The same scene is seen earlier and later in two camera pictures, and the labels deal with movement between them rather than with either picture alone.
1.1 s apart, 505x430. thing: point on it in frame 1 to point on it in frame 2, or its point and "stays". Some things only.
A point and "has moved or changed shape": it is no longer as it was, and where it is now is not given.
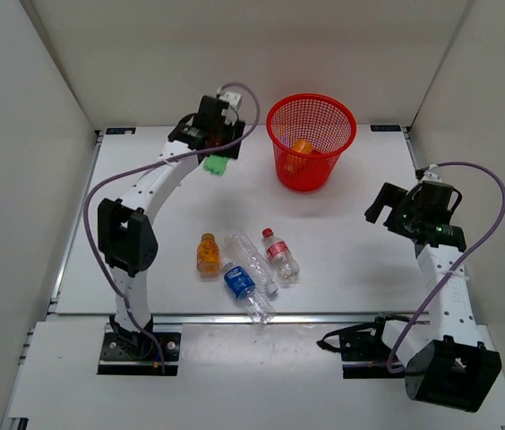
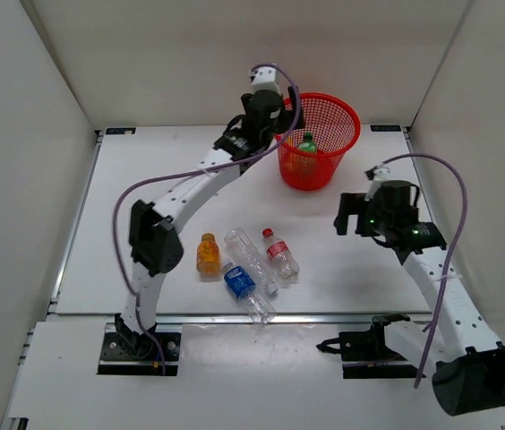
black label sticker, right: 386,128 stays
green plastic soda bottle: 215,164 has moved or changed shape
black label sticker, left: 120,130 stays
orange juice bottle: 209,256 stays
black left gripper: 237,128 to 286,116
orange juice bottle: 303,146 to 300,165
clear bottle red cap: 279,254 stays
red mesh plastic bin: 309,133 stays
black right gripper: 389,194 to 355,204
